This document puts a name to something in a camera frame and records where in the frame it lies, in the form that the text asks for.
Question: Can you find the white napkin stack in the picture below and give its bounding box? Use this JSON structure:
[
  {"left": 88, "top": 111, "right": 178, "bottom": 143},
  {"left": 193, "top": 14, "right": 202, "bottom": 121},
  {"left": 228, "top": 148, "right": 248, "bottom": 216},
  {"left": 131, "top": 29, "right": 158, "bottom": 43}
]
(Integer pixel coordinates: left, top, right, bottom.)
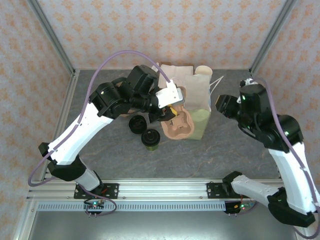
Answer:
[{"left": 159, "top": 64, "right": 195, "bottom": 87}]

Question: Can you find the stack of paper cups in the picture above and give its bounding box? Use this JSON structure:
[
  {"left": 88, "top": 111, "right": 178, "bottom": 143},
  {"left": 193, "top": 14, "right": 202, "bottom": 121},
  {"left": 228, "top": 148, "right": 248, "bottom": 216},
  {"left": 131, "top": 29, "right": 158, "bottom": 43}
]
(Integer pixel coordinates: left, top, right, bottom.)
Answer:
[{"left": 194, "top": 64, "right": 213, "bottom": 77}]

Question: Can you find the black mount plate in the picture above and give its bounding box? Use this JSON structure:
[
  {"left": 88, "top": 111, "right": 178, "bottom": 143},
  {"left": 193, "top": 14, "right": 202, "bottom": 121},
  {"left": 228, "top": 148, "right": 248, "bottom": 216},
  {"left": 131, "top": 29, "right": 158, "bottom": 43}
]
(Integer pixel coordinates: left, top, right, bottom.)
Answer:
[
  {"left": 73, "top": 183, "right": 120, "bottom": 200},
  {"left": 206, "top": 181, "right": 252, "bottom": 200}
]

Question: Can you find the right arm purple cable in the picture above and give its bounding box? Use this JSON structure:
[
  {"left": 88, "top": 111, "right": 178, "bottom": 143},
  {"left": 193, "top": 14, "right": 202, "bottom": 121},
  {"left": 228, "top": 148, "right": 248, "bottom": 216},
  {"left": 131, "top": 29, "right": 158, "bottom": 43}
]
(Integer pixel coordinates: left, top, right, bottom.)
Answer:
[{"left": 252, "top": 77, "right": 320, "bottom": 238}]

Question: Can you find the slotted grey cable duct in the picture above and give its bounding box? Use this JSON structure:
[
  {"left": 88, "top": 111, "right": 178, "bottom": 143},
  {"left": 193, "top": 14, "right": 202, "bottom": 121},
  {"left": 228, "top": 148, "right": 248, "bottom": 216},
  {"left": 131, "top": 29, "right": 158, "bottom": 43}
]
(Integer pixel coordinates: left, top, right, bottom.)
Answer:
[{"left": 36, "top": 201, "right": 237, "bottom": 212}]

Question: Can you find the aluminium frame post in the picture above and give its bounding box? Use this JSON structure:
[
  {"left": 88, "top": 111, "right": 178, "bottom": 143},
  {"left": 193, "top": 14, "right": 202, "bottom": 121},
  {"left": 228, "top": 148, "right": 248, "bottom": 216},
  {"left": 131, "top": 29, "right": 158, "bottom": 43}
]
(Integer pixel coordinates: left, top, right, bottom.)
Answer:
[
  {"left": 249, "top": 0, "right": 298, "bottom": 76},
  {"left": 26, "top": 0, "right": 76, "bottom": 76}
]

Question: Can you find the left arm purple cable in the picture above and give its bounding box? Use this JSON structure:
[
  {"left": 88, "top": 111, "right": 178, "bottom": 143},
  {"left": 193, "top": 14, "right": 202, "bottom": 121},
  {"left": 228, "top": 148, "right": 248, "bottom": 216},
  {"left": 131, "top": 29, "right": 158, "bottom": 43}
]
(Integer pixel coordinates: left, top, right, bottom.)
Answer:
[{"left": 27, "top": 49, "right": 176, "bottom": 217}]

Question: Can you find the right black mount plate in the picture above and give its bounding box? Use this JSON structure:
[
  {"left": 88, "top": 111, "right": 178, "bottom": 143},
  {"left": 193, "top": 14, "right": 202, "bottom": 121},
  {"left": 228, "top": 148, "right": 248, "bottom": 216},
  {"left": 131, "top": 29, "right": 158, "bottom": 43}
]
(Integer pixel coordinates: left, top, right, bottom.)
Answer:
[{"left": 206, "top": 181, "right": 252, "bottom": 200}]

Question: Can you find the left black mount plate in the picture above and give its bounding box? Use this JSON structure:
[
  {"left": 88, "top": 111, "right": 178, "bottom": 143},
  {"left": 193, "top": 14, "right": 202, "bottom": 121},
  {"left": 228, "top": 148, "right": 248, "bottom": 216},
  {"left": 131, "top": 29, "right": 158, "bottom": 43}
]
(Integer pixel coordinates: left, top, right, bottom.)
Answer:
[{"left": 73, "top": 183, "right": 120, "bottom": 200}]

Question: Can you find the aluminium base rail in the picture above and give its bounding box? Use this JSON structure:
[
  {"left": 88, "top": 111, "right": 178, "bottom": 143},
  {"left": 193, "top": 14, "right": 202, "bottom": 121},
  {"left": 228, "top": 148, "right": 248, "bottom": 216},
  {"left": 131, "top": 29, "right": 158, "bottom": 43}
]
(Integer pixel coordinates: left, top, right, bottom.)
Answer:
[{"left": 26, "top": 178, "right": 301, "bottom": 201}]

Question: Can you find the white green paper bag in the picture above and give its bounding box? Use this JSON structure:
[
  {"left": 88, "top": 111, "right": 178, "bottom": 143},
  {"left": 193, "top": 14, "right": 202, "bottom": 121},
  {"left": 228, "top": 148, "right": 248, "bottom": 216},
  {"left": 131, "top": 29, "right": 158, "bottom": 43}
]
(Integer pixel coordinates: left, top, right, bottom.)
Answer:
[{"left": 183, "top": 73, "right": 223, "bottom": 141}]

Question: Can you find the brown pulp cup carrier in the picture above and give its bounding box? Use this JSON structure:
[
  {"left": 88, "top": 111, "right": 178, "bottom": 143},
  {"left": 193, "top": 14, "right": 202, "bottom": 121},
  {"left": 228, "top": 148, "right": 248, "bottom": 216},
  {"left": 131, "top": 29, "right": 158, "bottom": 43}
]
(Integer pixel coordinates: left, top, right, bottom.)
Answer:
[{"left": 159, "top": 104, "right": 195, "bottom": 140}]

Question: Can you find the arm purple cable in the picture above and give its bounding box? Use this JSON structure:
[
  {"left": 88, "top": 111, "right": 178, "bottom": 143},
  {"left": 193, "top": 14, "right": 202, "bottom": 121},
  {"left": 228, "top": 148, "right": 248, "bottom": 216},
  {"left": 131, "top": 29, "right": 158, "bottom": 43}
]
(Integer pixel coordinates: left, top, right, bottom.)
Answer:
[
  {"left": 252, "top": 77, "right": 320, "bottom": 238},
  {"left": 27, "top": 49, "right": 176, "bottom": 217}
]

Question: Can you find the grey metal panel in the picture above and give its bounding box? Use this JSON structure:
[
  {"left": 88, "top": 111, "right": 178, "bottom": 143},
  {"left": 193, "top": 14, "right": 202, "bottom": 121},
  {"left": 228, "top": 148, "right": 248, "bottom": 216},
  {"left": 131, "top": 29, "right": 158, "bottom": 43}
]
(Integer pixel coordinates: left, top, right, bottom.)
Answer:
[{"left": 27, "top": 209, "right": 301, "bottom": 240}]

